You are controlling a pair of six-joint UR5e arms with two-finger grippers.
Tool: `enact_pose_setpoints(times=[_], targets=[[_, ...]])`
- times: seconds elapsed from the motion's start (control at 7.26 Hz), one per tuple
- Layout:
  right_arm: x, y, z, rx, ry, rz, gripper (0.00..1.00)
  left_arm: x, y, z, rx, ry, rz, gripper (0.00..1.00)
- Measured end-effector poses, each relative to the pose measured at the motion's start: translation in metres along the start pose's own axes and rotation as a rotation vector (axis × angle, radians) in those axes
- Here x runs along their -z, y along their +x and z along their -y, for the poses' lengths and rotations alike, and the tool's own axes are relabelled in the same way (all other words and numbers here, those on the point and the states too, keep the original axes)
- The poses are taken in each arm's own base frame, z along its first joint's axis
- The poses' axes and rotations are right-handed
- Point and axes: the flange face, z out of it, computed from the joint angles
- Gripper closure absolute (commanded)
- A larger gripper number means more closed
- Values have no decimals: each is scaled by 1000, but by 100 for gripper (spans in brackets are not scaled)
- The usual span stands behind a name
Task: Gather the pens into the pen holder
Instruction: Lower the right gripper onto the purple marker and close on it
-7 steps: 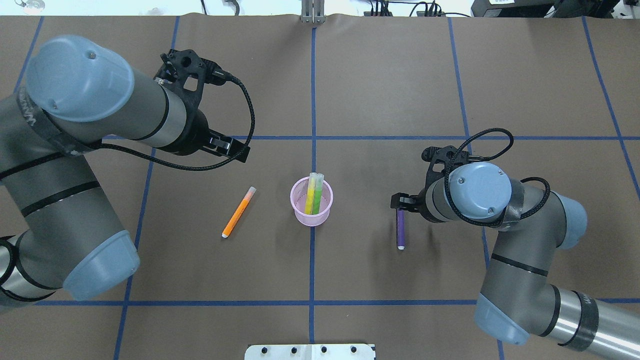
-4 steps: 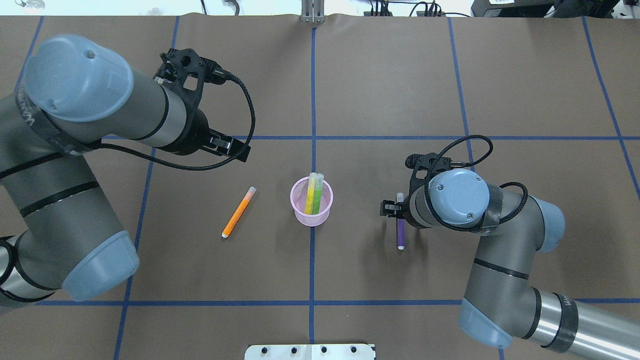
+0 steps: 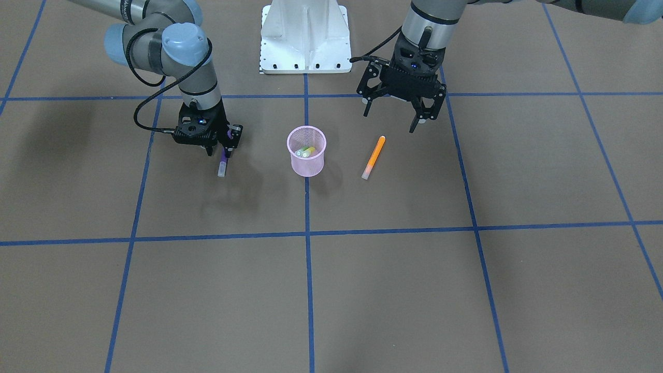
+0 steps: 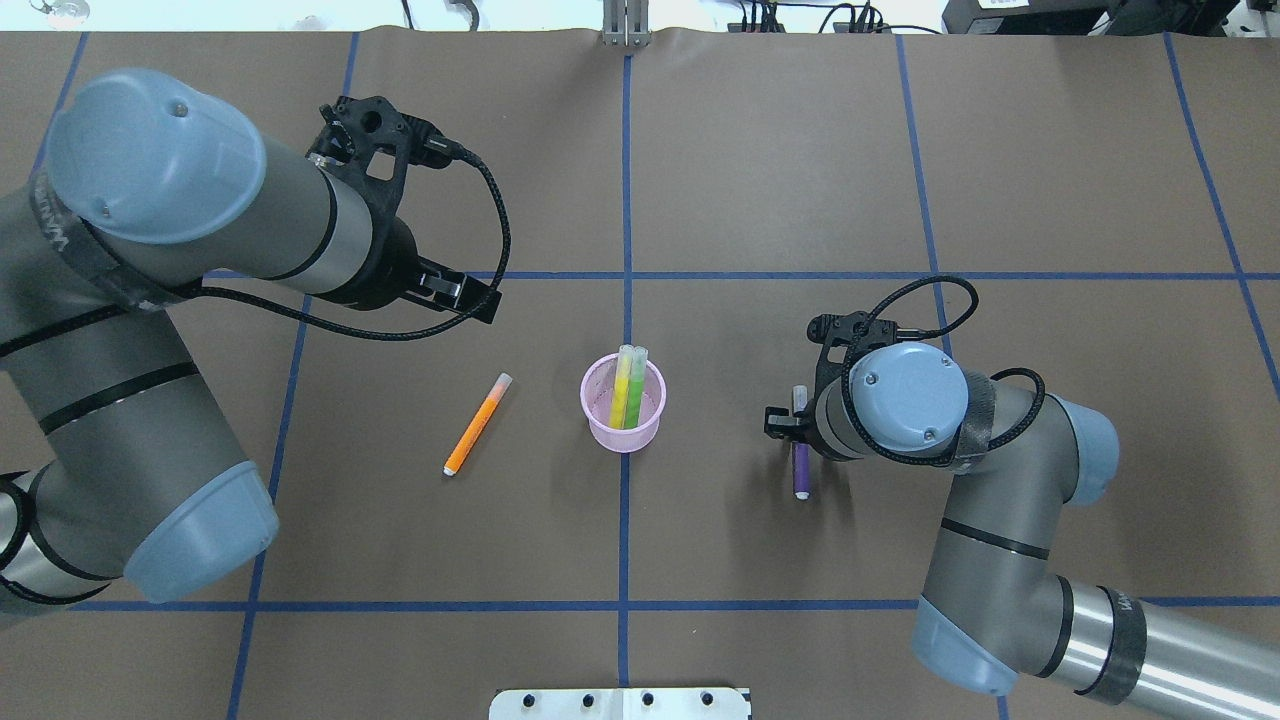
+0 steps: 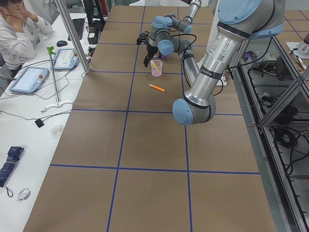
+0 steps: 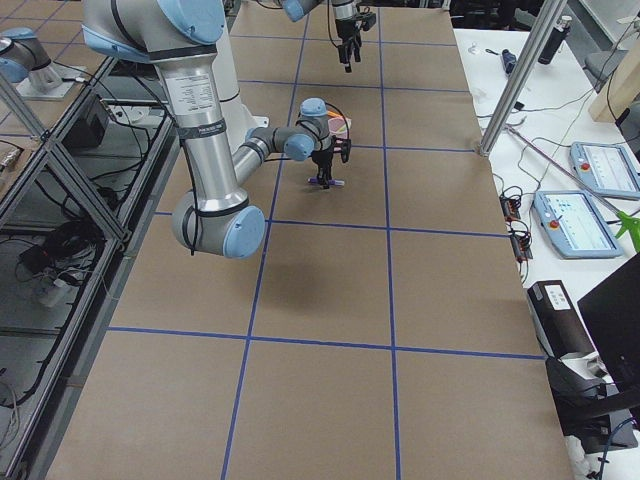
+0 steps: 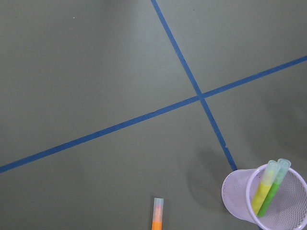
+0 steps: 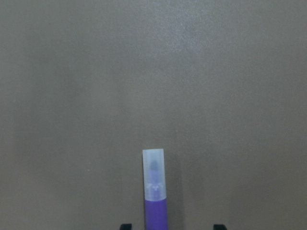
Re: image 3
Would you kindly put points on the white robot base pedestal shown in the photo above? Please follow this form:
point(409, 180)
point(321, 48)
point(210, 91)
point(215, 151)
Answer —
point(305, 37)

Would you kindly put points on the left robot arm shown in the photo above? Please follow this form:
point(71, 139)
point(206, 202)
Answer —
point(432, 24)

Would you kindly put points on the purple highlighter pen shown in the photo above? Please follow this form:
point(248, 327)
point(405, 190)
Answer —
point(223, 163)

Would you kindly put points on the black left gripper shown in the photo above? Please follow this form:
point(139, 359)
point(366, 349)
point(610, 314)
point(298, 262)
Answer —
point(371, 81)

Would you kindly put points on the orange highlighter pen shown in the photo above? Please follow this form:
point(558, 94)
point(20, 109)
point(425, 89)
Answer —
point(374, 157)

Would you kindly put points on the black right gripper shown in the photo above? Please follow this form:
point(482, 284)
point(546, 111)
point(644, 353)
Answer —
point(221, 126)

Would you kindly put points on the yellow highlighter pen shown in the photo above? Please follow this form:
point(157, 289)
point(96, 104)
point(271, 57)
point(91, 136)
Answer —
point(311, 151)

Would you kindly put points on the green highlighter pen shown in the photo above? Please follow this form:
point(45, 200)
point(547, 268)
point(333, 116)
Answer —
point(302, 152)

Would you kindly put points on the pink mesh pen holder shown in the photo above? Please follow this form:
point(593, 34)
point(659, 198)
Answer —
point(306, 145)

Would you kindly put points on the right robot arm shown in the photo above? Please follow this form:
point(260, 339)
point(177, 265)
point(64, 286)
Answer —
point(166, 38)

